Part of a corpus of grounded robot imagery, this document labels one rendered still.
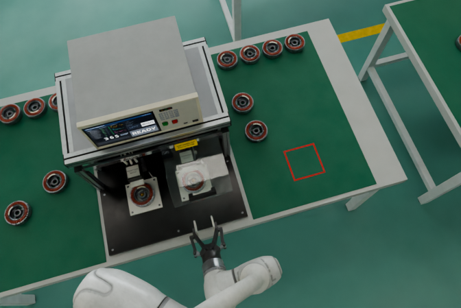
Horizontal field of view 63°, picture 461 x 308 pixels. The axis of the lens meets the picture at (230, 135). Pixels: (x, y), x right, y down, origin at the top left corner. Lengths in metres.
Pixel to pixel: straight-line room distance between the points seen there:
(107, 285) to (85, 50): 0.94
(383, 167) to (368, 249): 0.81
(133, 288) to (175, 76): 0.78
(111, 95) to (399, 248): 2.00
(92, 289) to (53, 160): 1.22
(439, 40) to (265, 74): 1.00
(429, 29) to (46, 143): 2.16
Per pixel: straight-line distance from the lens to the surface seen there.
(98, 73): 1.51
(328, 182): 1.87
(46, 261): 1.96
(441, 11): 2.61
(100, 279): 0.96
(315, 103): 2.03
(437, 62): 2.37
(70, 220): 1.95
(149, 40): 1.54
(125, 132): 1.50
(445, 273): 2.80
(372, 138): 2.02
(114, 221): 1.85
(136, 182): 1.75
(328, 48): 2.23
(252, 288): 1.29
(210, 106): 1.58
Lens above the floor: 2.50
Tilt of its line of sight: 66 degrees down
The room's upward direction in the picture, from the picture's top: 4 degrees counter-clockwise
